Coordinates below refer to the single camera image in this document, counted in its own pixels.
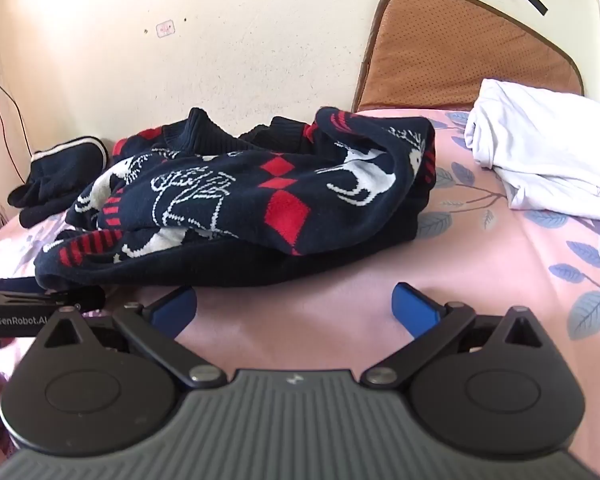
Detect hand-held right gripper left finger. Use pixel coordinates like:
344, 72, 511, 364
42, 286, 227, 390

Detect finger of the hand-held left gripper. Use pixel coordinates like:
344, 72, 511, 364
37, 285, 107, 312

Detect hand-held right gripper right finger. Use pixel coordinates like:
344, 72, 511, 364
359, 282, 551, 390

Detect navy reindeer knit sweater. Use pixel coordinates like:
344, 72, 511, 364
34, 106, 437, 291

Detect pink leaf-print bedsheet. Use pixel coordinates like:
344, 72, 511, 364
0, 107, 600, 480

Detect black cloth with white stripe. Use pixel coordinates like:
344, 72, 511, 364
7, 136, 109, 229

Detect white shirt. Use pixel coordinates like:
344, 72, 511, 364
464, 78, 600, 224

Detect brown perforated cushion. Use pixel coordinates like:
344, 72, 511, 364
352, 0, 585, 113

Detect thin dark wall cable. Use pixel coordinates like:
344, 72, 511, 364
0, 54, 32, 183

